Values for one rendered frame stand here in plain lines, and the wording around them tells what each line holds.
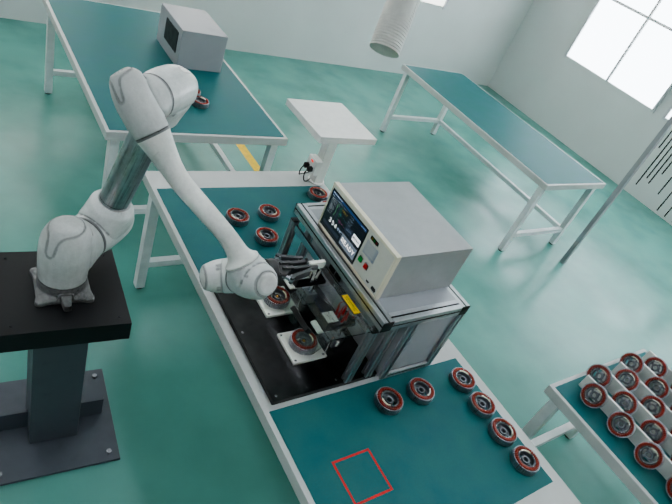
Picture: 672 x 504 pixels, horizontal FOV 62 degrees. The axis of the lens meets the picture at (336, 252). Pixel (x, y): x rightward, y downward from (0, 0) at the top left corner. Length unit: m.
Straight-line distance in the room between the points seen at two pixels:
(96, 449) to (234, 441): 0.60
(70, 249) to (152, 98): 0.59
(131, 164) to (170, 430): 1.36
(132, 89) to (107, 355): 1.69
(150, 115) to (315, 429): 1.15
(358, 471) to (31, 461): 1.35
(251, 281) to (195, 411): 1.42
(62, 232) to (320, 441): 1.08
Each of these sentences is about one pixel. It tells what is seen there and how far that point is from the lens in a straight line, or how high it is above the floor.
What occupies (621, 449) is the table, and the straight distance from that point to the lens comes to 2.80.
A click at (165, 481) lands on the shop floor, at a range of 2.66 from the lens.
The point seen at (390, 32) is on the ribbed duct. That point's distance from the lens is 2.94.
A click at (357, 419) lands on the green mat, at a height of 0.75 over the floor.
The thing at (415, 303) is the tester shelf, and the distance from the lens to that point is 2.08.
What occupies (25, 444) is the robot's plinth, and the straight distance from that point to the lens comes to 2.72.
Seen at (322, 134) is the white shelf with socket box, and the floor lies 1.20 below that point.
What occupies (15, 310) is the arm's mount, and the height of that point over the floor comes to 0.83.
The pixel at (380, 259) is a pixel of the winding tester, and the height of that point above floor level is 1.25.
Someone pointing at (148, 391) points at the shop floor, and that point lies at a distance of 2.89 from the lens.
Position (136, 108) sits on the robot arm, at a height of 1.59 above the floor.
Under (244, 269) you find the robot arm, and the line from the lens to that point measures 1.56.
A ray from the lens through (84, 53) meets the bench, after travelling 3.98.
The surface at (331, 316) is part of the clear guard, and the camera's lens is 1.92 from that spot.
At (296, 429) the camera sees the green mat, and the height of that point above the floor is 0.75.
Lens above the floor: 2.33
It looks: 35 degrees down
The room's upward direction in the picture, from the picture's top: 24 degrees clockwise
